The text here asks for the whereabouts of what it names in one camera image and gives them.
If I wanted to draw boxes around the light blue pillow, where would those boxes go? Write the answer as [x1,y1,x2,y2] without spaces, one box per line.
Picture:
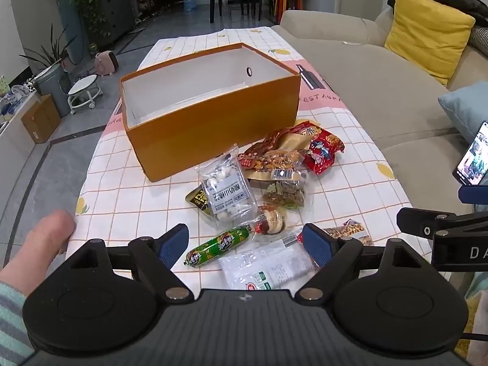
[438,81,488,146]

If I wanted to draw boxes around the green sausage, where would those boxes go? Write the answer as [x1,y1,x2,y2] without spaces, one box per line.
[184,224,254,270]

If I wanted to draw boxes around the checked printed tablecloth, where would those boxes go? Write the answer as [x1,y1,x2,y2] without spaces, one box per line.
[66,26,434,303]

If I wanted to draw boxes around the clear round snack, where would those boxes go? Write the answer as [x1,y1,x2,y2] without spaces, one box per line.
[249,203,296,237]

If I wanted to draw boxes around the person's left hand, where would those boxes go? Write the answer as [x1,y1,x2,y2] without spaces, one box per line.
[0,210,77,298]

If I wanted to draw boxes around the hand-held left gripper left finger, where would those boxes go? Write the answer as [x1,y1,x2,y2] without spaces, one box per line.
[66,224,191,302]

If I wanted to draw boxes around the clear packet of white nuts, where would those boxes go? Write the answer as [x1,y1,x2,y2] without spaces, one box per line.
[196,144,258,227]

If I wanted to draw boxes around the grey plant pot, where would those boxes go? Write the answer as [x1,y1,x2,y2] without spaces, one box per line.
[33,63,73,119]

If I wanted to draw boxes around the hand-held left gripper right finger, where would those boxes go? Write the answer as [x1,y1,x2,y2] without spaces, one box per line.
[296,223,424,301]

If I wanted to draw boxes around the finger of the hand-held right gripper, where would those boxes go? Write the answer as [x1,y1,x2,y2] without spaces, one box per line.
[396,207,488,239]
[458,185,488,204]

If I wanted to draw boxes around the yellow pillow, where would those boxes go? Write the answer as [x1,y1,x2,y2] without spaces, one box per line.
[384,0,477,87]

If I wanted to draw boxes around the smartphone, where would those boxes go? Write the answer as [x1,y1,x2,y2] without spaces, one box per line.
[452,120,488,188]

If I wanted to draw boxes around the white rolling stool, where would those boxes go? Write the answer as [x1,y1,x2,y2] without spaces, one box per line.
[66,74,103,115]

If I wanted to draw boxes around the clear packet of yellowish strips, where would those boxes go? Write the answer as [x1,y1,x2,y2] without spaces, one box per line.
[261,171,310,210]

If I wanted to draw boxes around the clear bag of peanuts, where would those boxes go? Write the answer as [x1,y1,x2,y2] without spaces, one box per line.
[238,149,306,182]

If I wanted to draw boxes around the beige sofa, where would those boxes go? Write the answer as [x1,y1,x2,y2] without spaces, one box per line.
[270,5,488,220]

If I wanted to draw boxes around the white snack packet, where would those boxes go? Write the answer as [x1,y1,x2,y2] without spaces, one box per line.
[219,232,319,291]

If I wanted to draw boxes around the pink small heater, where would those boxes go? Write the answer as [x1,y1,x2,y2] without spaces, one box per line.
[94,50,120,77]

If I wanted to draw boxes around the black snack packet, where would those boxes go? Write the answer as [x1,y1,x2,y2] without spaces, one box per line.
[185,185,210,211]

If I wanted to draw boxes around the small striped-edge snack packet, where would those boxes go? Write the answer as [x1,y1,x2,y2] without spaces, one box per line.
[324,219,375,247]

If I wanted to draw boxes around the long-leaved green plant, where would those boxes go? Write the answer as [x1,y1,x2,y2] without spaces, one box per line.
[19,23,79,75]

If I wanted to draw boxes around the black dining chair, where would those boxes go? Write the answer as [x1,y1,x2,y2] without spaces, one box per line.
[246,0,275,20]
[218,0,246,22]

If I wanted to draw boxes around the orange cardboard box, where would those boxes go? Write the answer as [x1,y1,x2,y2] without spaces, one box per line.
[120,42,302,183]

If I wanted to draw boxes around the red cartoon snack packet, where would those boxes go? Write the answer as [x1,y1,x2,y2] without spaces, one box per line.
[303,127,346,176]

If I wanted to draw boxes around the red packet of braised meat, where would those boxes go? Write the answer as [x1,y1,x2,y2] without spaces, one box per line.
[244,120,321,154]

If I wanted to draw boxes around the brown cardboard box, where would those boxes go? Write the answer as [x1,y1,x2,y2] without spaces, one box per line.
[20,94,62,145]

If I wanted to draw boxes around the dark cabinet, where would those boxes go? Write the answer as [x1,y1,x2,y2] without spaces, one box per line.
[95,0,138,43]

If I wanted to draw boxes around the striped pillow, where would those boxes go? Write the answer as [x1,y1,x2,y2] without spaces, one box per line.
[468,25,488,52]

